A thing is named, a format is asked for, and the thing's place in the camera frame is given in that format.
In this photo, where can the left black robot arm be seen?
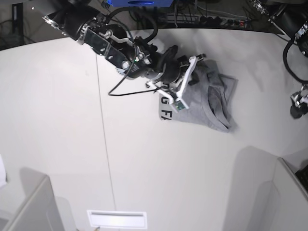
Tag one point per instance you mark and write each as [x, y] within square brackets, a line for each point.
[291, 18]

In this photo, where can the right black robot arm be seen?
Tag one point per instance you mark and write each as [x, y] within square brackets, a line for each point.
[134, 56]

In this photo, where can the left grey chair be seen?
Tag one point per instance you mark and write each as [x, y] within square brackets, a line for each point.
[40, 210]

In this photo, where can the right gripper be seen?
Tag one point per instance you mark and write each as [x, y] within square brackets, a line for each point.
[168, 69]

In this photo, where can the white slotted tray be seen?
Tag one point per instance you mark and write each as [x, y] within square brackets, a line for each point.
[118, 219]

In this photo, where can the grey T-shirt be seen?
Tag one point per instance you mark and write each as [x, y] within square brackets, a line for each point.
[208, 99]

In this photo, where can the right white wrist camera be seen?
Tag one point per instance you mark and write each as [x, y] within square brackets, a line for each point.
[174, 93]

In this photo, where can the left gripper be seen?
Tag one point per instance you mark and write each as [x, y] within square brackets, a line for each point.
[299, 99]

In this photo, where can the blue box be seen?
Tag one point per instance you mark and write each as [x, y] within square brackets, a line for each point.
[139, 3]

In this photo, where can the black keyboard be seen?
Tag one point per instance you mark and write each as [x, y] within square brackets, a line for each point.
[302, 176]

